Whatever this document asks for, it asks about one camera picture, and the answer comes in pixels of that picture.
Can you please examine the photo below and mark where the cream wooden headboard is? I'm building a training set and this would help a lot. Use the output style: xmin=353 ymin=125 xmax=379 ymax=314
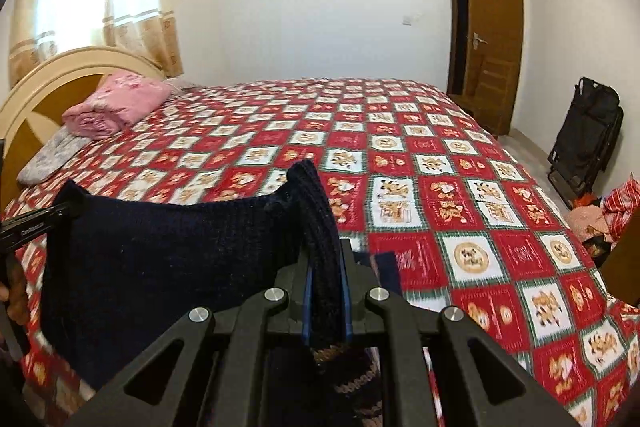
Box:
xmin=0 ymin=47 xmax=166 ymax=212

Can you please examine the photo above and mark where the person's left hand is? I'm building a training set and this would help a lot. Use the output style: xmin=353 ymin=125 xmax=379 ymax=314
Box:
xmin=0 ymin=253 xmax=32 ymax=326

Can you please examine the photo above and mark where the brown wooden cabinet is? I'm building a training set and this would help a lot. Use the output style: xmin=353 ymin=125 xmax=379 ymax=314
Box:
xmin=597 ymin=219 xmax=640 ymax=308

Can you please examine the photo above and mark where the red checked cloth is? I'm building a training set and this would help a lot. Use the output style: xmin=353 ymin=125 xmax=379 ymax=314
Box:
xmin=600 ymin=177 xmax=640 ymax=235

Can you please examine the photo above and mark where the pink cloth pile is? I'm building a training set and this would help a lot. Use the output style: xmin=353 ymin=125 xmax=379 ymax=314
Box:
xmin=570 ymin=192 xmax=608 ymax=253

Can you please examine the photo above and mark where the brown wooden door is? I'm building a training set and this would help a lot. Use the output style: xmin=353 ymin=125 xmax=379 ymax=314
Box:
xmin=462 ymin=0 xmax=526 ymax=135

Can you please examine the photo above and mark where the navy patterned knit sweater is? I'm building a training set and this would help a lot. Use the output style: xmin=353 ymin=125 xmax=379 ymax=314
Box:
xmin=40 ymin=159 xmax=401 ymax=427

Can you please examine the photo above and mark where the pink folded blanket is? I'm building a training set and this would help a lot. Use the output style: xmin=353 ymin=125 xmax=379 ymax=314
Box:
xmin=62 ymin=72 xmax=173 ymax=140

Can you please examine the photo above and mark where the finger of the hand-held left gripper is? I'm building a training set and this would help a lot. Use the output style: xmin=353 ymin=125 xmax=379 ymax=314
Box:
xmin=0 ymin=201 xmax=81 ymax=253

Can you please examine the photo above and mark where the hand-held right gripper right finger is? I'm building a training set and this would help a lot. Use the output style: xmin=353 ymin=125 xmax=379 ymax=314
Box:
xmin=339 ymin=238 xmax=581 ymax=427

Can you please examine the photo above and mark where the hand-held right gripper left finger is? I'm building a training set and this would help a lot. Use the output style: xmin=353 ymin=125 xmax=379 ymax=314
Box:
xmin=65 ymin=253 xmax=314 ymax=427

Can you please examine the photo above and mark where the grey pillow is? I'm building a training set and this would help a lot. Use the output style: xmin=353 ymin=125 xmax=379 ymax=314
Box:
xmin=16 ymin=125 xmax=93 ymax=185

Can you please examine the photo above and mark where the red printed bed blanket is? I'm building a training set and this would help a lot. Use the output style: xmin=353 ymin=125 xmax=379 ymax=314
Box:
xmin=0 ymin=78 xmax=640 ymax=427

